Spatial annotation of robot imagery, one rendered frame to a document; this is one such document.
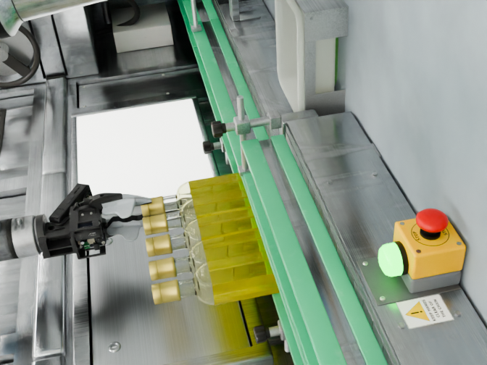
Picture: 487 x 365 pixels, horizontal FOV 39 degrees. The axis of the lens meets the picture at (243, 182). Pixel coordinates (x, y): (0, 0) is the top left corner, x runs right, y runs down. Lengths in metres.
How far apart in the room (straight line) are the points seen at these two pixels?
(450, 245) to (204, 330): 0.53
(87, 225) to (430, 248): 0.64
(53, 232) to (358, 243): 0.58
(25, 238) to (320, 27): 0.65
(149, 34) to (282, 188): 1.17
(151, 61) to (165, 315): 1.04
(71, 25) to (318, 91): 0.96
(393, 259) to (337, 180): 0.24
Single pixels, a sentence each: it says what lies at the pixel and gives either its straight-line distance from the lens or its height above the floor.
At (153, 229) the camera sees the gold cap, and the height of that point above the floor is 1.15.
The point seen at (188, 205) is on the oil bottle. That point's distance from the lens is 1.27.
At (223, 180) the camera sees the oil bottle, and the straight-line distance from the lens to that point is 1.32.
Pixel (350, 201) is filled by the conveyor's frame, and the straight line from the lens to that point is 1.06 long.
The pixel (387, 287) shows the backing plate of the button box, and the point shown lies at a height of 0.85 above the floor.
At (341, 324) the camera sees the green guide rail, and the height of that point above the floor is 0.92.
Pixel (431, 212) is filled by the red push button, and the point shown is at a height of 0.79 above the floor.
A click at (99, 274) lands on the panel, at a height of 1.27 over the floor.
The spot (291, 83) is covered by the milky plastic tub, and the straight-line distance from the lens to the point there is 1.41.
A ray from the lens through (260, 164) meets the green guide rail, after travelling 1.17.
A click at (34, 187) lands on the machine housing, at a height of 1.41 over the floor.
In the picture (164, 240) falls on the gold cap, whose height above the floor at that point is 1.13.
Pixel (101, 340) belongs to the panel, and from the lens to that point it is 1.28.
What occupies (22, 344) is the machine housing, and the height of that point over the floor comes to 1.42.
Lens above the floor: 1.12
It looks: 7 degrees down
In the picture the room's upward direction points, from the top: 100 degrees counter-clockwise
